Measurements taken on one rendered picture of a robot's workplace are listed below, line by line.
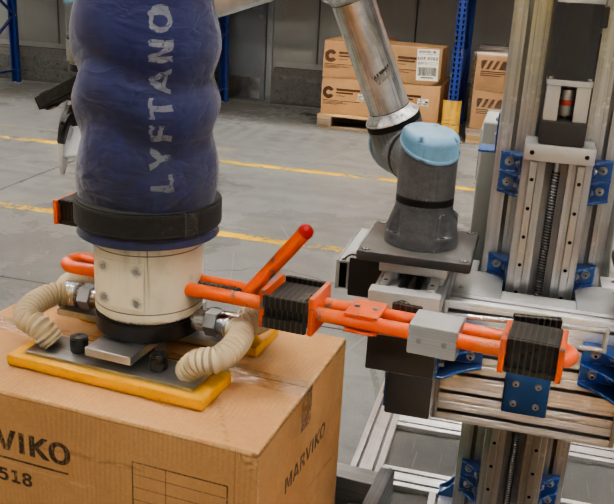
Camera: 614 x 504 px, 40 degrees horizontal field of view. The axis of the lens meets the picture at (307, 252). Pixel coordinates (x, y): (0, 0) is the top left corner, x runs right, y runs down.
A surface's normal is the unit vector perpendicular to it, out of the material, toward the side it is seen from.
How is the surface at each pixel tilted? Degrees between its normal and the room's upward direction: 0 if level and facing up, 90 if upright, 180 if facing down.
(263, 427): 0
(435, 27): 90
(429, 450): 0
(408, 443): 0
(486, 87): 94
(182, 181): 79
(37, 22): 90
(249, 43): 90
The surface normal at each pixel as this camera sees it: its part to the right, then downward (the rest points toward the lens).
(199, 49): 0.84, 0.23
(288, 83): -0.25, 0.30
